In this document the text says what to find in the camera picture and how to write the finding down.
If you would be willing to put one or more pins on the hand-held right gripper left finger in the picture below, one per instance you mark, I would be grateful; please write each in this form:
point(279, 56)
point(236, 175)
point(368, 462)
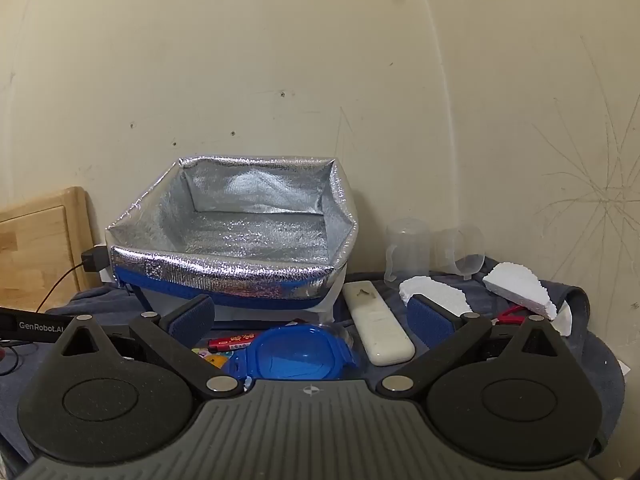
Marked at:
point(192, 319)

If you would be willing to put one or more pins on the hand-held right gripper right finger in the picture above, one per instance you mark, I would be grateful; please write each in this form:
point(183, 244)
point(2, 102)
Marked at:
point(429, 322)

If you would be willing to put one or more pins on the orange tangerine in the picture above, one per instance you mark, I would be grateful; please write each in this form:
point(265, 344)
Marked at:
point(219, 361)

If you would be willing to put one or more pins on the silver insulated foil bag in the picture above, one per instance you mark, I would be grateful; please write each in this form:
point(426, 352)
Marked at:
point(250, 240)

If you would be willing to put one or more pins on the blue plastic container lid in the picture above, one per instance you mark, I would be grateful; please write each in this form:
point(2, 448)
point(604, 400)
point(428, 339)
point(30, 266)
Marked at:
point(295, 355)

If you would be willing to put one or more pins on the flat white foam piece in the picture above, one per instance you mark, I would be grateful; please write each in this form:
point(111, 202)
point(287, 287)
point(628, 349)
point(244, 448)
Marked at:
point(440, 292)

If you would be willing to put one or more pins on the white remote control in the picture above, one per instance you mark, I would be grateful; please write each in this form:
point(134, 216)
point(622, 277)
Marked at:
point(380, 330)

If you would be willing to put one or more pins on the clear plastic measuring cup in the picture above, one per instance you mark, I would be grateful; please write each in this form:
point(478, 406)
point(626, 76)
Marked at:
point(462, 250)
point(407, 252)

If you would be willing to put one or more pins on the wooden headboard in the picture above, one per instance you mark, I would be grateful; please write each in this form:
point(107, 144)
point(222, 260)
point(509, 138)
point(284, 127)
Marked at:
point(35, 250)

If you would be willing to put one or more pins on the red plastic clip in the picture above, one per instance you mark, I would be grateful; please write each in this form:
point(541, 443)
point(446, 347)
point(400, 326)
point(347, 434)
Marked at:
point(511, 314)

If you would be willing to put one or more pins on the black power adapter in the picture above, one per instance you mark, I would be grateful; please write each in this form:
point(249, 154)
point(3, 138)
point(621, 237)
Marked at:
point(95, 259)

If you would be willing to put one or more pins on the thick white foam piece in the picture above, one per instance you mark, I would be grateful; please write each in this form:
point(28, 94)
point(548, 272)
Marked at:
point(520, 287)

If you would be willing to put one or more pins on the small white foam scrap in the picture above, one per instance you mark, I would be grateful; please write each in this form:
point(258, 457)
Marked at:
point(564, 317)

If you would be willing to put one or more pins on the grey-blue blanket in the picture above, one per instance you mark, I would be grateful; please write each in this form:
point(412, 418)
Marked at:
point(592, 360)

